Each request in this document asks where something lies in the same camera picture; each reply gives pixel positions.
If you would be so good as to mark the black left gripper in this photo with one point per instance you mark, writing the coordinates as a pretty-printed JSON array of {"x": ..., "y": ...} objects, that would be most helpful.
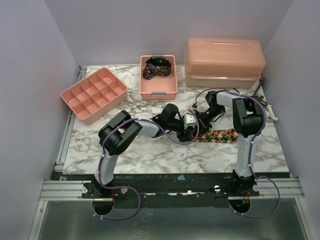
[{"x": 186, "y": 136}]

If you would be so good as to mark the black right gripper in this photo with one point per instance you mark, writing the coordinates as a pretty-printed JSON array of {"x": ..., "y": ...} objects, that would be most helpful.
[{"x": 201, "y": 124}]

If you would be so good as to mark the colourful faces patterned tie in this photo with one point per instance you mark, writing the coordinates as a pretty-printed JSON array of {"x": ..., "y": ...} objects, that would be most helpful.
[{"x": 227, "y": 136}]

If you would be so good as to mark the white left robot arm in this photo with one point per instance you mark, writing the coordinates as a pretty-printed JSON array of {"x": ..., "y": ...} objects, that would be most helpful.
[{"x": 119, "y": 133}]

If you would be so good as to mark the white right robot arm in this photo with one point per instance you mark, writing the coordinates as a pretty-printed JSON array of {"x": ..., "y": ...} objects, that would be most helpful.
[{"x": 249, "y": 119}]

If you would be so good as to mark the pink plastic basket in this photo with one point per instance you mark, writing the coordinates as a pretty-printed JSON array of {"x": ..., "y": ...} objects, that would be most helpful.
[{"x": 158, "y": 87}]

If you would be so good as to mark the large pink storage box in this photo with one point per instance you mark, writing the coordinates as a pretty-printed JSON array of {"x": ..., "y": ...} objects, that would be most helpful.
[{"x": 223, "y": 63}]

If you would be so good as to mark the white plastic fixture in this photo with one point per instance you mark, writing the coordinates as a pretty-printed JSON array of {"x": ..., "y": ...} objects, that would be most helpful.
[{"x": 270, "y": 114}]

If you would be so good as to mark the dark floral tie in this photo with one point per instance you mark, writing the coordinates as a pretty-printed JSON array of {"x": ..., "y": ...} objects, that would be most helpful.
[{"x": 156, "y": 66}]

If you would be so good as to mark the pink divided organizer tray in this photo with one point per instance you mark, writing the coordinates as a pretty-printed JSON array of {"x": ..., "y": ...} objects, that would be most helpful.
[{"x": 95, "y": 95}]

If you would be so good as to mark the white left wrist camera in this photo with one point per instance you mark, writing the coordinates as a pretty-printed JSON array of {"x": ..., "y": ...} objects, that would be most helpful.
[{"x": 189, "y": 120}]

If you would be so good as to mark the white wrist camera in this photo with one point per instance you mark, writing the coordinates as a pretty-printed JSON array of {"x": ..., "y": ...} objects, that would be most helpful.
[
  {"x": 195, "y": 106},
  {"x": 189, "y": 120}
]

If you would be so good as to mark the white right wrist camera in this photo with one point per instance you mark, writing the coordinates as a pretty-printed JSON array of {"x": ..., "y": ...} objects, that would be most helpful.
[{"x": 195, "y": 106}]

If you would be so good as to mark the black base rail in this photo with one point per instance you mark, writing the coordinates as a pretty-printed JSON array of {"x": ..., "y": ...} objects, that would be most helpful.
[{"x": 163, "y": 191}]

